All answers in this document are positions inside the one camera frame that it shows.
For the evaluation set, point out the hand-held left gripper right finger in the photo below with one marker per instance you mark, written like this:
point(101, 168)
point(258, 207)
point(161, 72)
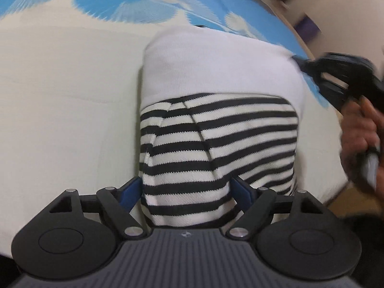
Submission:
point(241, 193)

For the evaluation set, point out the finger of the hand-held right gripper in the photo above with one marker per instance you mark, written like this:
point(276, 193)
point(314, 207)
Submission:
point(306, 64)

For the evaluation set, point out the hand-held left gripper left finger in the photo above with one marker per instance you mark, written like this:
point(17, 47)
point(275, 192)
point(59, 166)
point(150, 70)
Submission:
point(131, 192)

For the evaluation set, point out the black white striped hoodie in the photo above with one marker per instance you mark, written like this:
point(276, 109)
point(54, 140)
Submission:
point(219, 132)

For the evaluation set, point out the person's right hand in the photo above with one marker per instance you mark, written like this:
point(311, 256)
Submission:
point(355, 132)

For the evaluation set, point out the purple box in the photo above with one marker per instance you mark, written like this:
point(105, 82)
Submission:
point(309, 27)

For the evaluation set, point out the blue leaf printed bed sheet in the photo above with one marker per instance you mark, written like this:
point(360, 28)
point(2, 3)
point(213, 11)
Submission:
point(60, 111)

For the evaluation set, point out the wooden bed frame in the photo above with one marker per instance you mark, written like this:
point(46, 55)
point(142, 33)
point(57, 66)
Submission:
point(285, 15)

